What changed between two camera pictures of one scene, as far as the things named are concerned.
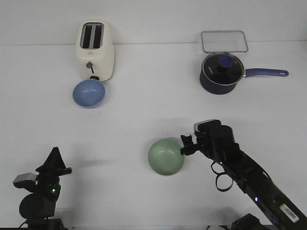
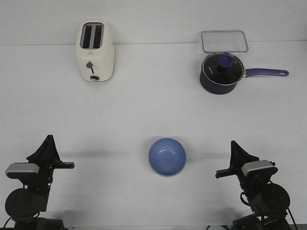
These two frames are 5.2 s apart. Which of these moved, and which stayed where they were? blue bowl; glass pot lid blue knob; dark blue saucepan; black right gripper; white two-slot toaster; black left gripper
Moved: blue bowl; black left gripper; black right gripper
Stayed: white two-slot toaster; glass pot lid blue knob; dark blue saucepan
